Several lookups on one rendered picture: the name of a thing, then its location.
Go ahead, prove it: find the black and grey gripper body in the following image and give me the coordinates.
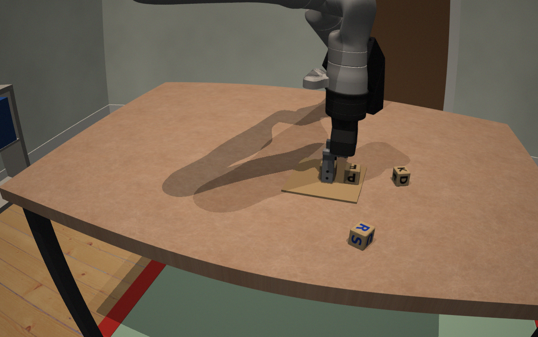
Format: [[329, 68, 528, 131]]
[[303, 61, 369, 157]]

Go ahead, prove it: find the tan flat mat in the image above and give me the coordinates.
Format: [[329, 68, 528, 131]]
[[281, 157, 367, 204]]

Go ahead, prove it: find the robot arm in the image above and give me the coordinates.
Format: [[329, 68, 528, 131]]
[[134, 0, 377, 67]]

